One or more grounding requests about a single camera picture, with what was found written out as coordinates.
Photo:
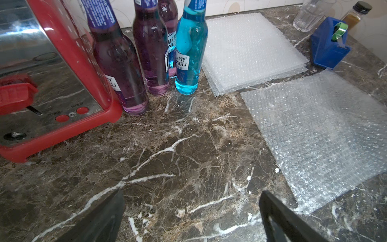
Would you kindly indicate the blue liquid glass bottle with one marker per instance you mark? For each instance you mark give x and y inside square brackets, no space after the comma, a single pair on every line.
[191,40]

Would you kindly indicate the clear drinking glass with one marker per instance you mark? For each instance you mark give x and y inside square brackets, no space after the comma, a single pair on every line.
[309,14]

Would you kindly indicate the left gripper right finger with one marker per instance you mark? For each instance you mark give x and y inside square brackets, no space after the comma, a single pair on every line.
[283,225]

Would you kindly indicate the purple bottle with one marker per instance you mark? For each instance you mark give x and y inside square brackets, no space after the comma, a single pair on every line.
[150,35]
[117,57]
[169,13]

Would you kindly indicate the stack of bubble wrap sheets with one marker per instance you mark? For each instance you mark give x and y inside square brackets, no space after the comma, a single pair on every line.
[245,50]

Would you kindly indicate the purple bottle middle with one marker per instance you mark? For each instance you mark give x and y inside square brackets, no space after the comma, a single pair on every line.
[150,35]

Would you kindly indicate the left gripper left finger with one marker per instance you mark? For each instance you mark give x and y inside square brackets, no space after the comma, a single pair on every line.
[100,225]

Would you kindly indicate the brown spice jar black lid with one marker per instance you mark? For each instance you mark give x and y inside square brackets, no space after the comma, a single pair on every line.
[355,15]

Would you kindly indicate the purple bottle front left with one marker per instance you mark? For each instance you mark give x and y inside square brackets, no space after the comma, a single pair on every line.
[117,57]

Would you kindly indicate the red and chrome toaster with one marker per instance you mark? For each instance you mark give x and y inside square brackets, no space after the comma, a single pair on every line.
[52,88]

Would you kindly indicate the purple bottle rear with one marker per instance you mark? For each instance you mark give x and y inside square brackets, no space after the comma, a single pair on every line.
[169,13]

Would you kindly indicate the blue tape dispenser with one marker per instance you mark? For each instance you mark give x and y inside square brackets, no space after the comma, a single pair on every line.
[328,43]

